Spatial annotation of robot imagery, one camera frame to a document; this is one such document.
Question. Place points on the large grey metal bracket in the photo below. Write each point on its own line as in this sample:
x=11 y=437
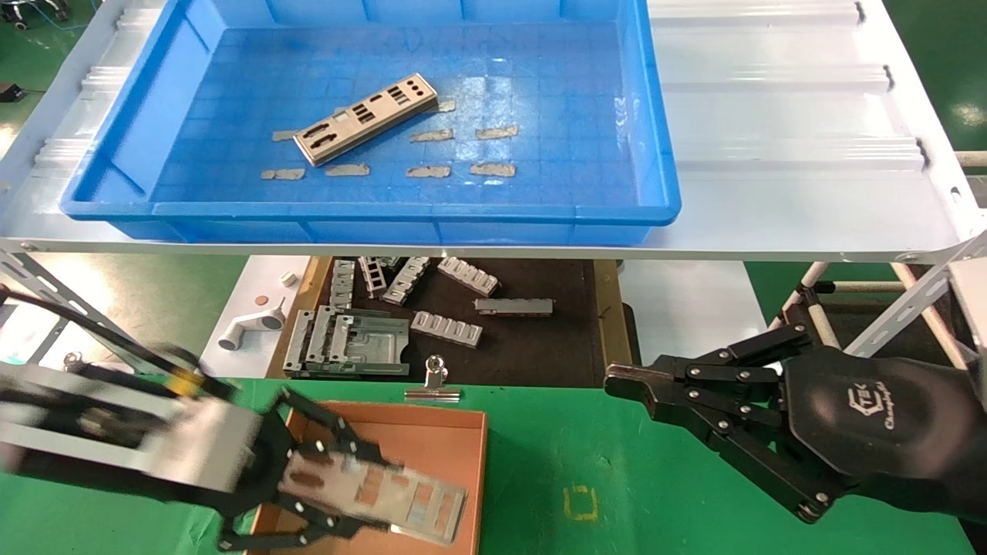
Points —
x=362 y=347

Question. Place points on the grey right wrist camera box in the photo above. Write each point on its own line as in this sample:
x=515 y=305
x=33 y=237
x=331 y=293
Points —
x=973 y=324

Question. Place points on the small white cylinder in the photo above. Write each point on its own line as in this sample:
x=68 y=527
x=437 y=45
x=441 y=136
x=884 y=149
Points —
x=289 y=278

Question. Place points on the brown cardboard box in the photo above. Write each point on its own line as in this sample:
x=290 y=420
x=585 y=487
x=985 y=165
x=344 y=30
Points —
x=432 y=439

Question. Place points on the grey slotted metal part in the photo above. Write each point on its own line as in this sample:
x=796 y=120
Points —
x=447 y=329
x=469 y=276
x=343 y=285
x=406 y=281

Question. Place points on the grey tape strip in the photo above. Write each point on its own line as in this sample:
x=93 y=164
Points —
x=429 y=171
x=497 y=132
x=432 y=135
x=446 y=105
x=493 y=169
x=284 y=174
x=347 y=169
x=284 y=136

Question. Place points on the silver perforated metal plate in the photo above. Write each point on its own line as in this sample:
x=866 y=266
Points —
x=416 y=501
x=362 y=116

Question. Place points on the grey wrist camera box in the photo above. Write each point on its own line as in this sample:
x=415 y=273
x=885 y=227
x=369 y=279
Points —
x=973 y=324
x=154 y=439

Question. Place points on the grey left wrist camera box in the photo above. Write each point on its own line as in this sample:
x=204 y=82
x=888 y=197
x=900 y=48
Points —
x=154 y=439

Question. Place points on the small black adapter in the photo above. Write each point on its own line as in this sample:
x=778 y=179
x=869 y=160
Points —
x=11 y=93

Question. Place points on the office chair base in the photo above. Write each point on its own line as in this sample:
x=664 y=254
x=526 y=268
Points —
x=20 y=23

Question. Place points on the cream plastic pipe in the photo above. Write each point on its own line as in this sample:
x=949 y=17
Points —
x=802 y=289
x=821 y=322
x=864 y=287
x=973 y=158

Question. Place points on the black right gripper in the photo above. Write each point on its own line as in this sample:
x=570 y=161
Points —
x=887 y=424

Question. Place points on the black felt tray wooden frame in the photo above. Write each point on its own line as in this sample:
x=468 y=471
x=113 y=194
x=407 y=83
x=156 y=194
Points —
x=540 y=347

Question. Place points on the perforated metal shelf leg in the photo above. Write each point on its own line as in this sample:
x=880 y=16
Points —
x=910 y=304
x=38 y=274

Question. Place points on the grey metal bar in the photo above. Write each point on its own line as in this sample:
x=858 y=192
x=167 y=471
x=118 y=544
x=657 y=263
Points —
x=513 y=307

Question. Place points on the grey ladder shaped metal part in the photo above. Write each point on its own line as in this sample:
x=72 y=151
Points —
x=373 y=276

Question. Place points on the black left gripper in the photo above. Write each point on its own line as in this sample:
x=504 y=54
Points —
x=270 y=462

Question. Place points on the white pipe fitting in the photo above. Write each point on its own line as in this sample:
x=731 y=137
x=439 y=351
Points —
x=266 y=320

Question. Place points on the blue plastic tray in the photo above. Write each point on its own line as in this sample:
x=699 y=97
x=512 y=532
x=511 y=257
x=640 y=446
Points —
x=540 y=77

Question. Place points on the green table mat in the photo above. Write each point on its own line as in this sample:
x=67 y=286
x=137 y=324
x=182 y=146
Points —
x=555 y=447

